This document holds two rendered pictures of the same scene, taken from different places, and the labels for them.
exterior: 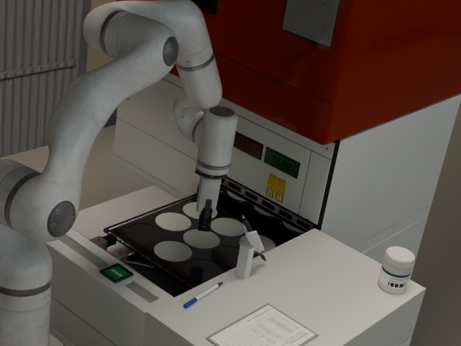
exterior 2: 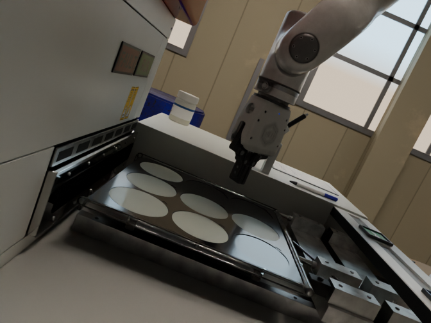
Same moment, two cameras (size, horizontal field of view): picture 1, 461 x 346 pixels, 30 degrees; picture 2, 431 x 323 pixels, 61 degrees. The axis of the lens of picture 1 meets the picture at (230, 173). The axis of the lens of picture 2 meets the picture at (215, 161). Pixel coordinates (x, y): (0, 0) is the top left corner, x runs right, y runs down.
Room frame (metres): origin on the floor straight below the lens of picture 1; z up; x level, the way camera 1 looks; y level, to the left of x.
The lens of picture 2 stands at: (2.45, 0.55, 1.12)
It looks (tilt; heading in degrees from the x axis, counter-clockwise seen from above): 11 degrees down; 229
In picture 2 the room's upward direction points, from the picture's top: 23 degrees clockwise
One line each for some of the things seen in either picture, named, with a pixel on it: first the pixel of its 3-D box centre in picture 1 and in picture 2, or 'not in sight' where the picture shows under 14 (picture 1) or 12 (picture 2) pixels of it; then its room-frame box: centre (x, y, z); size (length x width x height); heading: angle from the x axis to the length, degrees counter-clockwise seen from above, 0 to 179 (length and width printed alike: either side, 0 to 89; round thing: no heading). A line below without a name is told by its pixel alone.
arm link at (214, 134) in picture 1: (216, 134); (294, 51); (1.94, 0.05, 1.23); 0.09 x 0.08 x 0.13; 51
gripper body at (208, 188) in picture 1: (210, 186); (262, 122); (1.94, 0.05, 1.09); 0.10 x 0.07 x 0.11; 4
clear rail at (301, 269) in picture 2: (152, 261); (288, 241); (1.85, 0.16, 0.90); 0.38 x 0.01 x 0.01; 52
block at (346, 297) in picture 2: (91, 247); (351, 298); (1.87, 0.32, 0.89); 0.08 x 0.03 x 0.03; 142
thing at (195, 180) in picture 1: (247, 215); (98, 168); (2.17, -0.07, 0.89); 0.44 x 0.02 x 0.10; 52
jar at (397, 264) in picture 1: (396, 270); (183, 107); (1.81, -0.44, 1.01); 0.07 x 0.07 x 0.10
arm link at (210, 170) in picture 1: (213, 164); (274, 92); (1.94, 0.05, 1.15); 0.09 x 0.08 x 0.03; 4
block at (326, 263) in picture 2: (112, 261); (336, 273); (1.82, 0.26, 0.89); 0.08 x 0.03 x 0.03; 142
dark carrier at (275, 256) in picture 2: (201, 239); (203, 206); (2.00, 0.05, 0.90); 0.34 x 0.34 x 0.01; 52
